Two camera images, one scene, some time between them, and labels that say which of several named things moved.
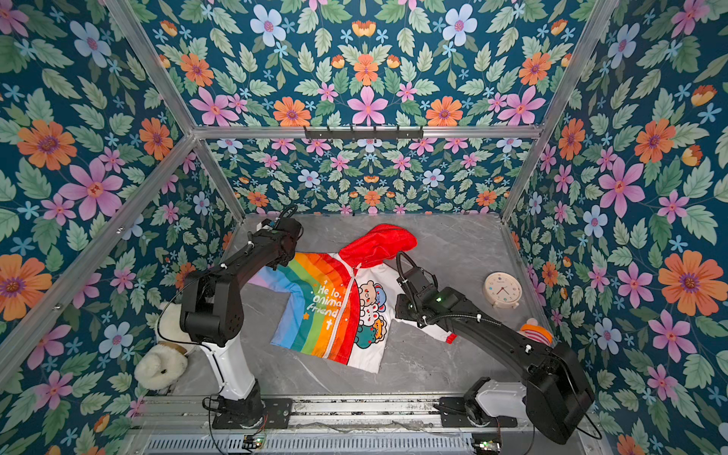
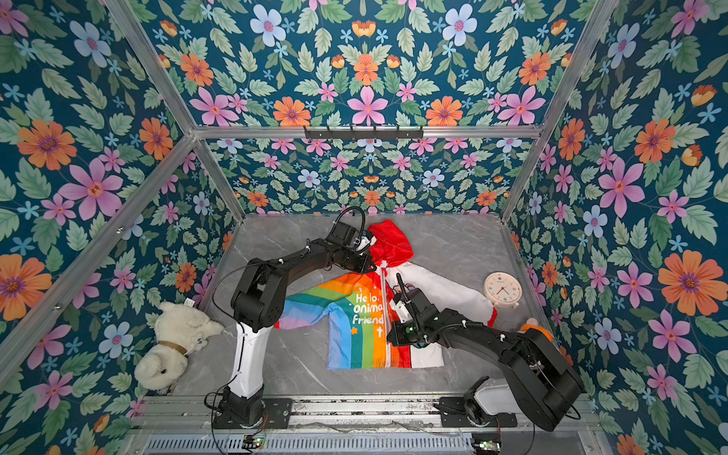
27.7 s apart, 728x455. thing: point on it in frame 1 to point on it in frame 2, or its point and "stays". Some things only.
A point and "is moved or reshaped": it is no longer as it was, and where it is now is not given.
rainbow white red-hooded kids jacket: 343,308 is moved or reshaped
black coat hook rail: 364,135 stays
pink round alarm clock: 502,289 stays
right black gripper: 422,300 to 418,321
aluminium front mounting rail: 195,411 stays
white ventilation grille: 311,445 stays
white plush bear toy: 165,364 stays
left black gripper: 275,266 to 364,261
